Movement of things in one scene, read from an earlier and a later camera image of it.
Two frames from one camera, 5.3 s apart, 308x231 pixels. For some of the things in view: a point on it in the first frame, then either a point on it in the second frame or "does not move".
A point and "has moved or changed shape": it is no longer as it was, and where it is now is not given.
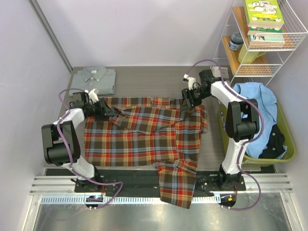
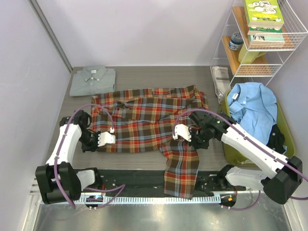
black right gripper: (188, 104) to (203, 146)
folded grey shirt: (90, 78) does not move
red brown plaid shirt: (150, 131) has moved or changed shape
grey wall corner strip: (50, 33) does not move
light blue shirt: (260, 94) does not move
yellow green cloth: (248, 57) does not move
